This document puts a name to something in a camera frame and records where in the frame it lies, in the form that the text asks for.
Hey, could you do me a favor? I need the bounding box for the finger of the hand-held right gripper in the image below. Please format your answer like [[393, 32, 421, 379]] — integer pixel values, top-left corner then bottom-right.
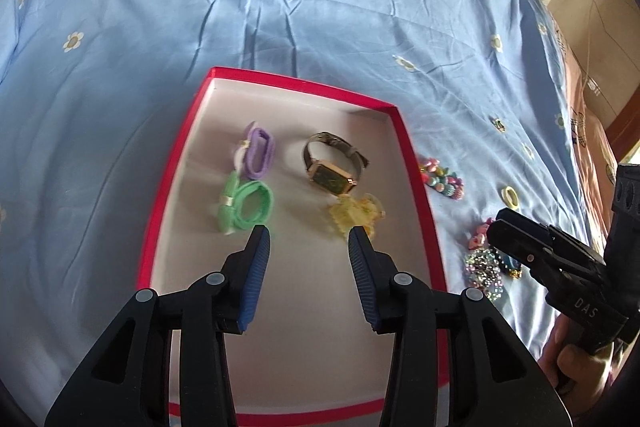
[[487, 219, 557, 279], [496, 208, 553, 239]]

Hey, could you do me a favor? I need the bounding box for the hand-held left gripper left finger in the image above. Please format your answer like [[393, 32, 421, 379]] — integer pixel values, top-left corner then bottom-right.
[[44, 223, 273, 427]]

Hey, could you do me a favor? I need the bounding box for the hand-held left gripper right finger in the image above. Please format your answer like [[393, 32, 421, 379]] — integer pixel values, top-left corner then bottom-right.
[[347, 227, 574, 427]]

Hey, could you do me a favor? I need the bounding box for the pink hair clip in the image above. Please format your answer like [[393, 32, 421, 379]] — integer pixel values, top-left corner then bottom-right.
[[467, 217, 497, 249]]

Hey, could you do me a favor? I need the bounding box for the crystal bead bracelet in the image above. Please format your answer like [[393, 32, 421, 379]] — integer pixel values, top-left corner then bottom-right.
[[464, 248, 505, 304]]

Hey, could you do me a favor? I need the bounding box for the red cardboard box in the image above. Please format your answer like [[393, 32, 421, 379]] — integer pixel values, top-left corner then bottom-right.
[[136, 67, 450, 427]]

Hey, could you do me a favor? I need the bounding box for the yellow hair claw clip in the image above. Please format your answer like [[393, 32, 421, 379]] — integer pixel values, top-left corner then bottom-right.
[[326, 193, 387, 239]]

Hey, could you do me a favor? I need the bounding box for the colourful bead bracelet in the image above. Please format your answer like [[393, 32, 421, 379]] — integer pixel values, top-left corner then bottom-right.
[[419, 158, 466, 202]]

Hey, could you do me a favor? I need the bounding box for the person's right hand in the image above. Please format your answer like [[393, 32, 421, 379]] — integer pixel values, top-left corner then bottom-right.
[[537, 331, 617, 394]]

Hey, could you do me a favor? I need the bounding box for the gold wrist watch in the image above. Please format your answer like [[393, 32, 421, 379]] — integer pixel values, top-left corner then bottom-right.
[[302, 132, 372, 195]]

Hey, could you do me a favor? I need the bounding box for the pink printed sheet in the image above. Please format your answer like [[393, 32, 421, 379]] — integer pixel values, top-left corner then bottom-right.
[[547, 9, 623, 218]]

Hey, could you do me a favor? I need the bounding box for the green hair tie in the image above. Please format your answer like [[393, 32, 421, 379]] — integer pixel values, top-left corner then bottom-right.
[[219, 171, 276, 235]]

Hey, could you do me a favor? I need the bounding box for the purple hair tie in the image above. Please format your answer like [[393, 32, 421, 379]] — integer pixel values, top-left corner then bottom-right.
[[234, 122, 278, 180]]

